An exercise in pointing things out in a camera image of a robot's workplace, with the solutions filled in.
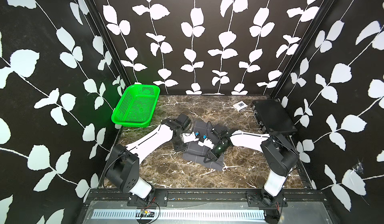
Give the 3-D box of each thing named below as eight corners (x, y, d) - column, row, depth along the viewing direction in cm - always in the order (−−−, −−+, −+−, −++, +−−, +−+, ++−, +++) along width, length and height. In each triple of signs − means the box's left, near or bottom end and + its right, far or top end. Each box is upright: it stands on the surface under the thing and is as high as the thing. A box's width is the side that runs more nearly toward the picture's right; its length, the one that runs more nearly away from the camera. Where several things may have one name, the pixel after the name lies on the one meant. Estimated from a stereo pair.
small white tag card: (239, 112, 113) (240, 110, 112) (232, 106, 117) (233, 104, 115) (247, 106, 117) (248, 105, 115) (240, 101, 121) (241, 99, 119)
